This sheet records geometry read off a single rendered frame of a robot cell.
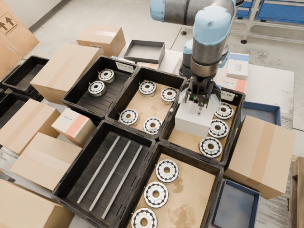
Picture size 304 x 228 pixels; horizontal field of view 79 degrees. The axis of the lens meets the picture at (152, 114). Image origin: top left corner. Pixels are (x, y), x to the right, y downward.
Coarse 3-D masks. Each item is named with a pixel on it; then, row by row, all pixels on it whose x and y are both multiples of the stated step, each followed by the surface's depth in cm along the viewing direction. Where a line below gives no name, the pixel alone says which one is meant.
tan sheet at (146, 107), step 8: (144, 80) 116; (160, 88) 111; (136, 96) 110; (152, 96) 109; (160, 96) 108; (128, 104) 107; (136, 104) 107; (144, 104) 106; (152, 104) 105; (160, 104) 105; (168, 104) 104; (144, 112) 103; (152, 112) 103; (160, 112) 102; (144, 120) 100
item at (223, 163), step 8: (224, 88) 93; (176, 104) 93; (240, 104) 87; (240, 112) 85; (168, 120) 87; (160, 136) 83; (232, 136) 79; (168, 144) 81; (176, 144) 80; (192, 152) 77; (208, 160) 75; (216, 160) 75; (224, 160) 74
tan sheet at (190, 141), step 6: (234, 108) 98; (174, 126) 96; (228, 126) 93; (174, 132) 94; (180, 132) 94; (228, 132) 91; (174, 138) 93; (180, 138) 92; (186, 138) 92; (192, 138) 92; (198, 138) 91; (180, 144) 91; (186, 144) 90; (192, 144) 90; (222, 144) 88; (192, 150) 88; (198, 150) 88; (222, 150) 87
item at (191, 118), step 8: (184, 104) 66; (192, 104) 66; (208, 104) 65; (184, 112) 65; (192, 112) 64; (200, 112) 64; (208, 112) 63; (176, 120) 65; (184, 120) 63; (192, 120) 62; (200, 120) 62; (208, 120) 62; (176, 128) 71; (184, 128) 68; (192, 128) 66; (200, 128) 63; (208, 128) 62; (200, 136) 68
